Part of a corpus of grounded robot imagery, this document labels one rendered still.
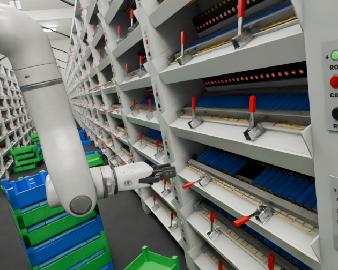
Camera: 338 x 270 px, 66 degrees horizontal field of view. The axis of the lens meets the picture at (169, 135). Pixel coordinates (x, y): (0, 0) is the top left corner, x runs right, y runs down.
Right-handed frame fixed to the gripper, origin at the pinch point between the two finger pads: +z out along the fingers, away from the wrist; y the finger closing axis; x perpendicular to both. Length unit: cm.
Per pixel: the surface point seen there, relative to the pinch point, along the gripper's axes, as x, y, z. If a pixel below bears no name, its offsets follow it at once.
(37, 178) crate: 12, 59, -40
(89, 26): -80, 161, 3
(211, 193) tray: 8.4, -3.2, 12.6
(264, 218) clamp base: 7.1, -24.7, 13.6
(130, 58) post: -45, 91, 16
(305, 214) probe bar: 3.4, -32.8, 16.6
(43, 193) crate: 13, 40, -36
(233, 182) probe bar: 3.7, -9.9, 16.0
